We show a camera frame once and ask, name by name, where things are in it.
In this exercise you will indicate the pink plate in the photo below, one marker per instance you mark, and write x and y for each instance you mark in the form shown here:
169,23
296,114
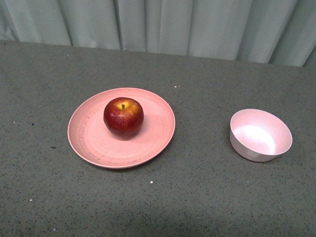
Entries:
93,142

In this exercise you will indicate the white curtain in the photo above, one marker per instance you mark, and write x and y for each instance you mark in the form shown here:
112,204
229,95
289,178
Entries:
262,31

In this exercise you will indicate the red apple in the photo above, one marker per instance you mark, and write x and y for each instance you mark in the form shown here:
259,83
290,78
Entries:
123,117

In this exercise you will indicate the light pink bowl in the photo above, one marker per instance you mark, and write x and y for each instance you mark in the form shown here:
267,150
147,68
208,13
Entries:
258,135

